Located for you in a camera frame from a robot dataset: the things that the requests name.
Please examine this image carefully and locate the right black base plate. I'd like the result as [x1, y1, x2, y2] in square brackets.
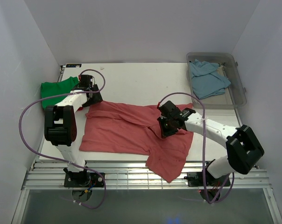
[184, 171, 231, 187]

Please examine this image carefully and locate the folded green t shirt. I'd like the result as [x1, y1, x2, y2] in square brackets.
[41, 77, 79, 110]

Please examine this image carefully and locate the clear plastic bin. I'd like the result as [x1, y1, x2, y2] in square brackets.
[186, 52, 247, 110]

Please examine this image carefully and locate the aluminium table frame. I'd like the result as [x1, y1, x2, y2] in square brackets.
[22, 63, 282, 224]

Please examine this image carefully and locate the blue label sticker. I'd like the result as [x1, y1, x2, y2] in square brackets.
[65, 63, 82, 68]

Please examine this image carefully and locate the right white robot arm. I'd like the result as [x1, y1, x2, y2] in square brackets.
[157, 101, 264, 185]

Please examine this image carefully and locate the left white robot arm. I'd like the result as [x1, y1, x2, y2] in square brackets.
[44, 74, 103, 187]

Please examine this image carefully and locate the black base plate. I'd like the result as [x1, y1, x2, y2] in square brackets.
[184, 171, 231, 187]
[63, 171, 105, 188]

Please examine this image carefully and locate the blue t shirt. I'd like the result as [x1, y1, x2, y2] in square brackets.
[189, 59, 231, 100]

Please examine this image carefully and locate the salmon pink t shirt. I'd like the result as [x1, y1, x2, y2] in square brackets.
[79, 101, 193, 182]

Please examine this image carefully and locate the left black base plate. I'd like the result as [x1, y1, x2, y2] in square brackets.
[63, 171, 105, 188]

